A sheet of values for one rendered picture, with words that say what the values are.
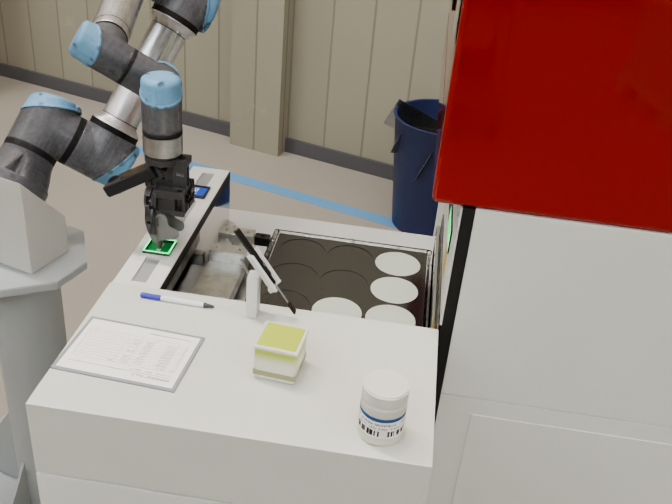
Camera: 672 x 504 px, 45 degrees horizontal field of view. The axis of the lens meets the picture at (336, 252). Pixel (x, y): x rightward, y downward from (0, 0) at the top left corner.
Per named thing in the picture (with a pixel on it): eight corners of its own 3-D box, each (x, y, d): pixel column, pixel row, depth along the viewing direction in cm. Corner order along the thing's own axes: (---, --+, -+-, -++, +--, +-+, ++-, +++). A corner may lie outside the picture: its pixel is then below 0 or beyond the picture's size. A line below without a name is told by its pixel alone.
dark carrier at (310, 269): (427, 255, 185) (427, 253, 185) (420, 345, 156) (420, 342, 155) (279, 235, 188) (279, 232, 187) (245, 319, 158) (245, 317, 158)
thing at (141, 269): (229, 219, 207) (230, 170, 200) (160, 349, 160) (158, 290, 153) (193, 214, 208) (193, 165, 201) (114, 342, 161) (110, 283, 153)
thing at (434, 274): (437, 260, 193) (443, 225, 188) (432, 377, 155) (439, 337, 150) (430, 259, 193) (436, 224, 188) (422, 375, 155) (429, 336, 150)
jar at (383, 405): (404, 419, 127) (411, 371, 122) (401, 450, 121) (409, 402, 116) (359, 412, 127) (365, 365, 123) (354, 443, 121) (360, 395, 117)
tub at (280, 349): (306, 360, 138) (309, 327, 134) (295, 387, 131) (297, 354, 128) (264, 351, 139) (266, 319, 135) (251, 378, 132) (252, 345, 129)
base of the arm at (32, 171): (-38, 167, 175) (-16, 128, 177) (13, 198, 187) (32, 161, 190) (8, 179, 167) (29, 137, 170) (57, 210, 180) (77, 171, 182)
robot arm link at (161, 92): (182, 68, 152) (182, 83, 144) (183, 123, 157) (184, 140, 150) (139, 67, 150) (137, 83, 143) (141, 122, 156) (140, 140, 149)
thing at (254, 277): (279, 310, 149) (283, 249, 143) (275, 323, 146) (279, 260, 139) (247, 306, 150) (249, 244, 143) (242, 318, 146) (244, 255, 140)
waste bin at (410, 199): (485, 215, 399) (507, 103, 369) (457, 256, 362) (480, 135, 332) (391, 190, 415) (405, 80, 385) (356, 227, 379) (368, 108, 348)
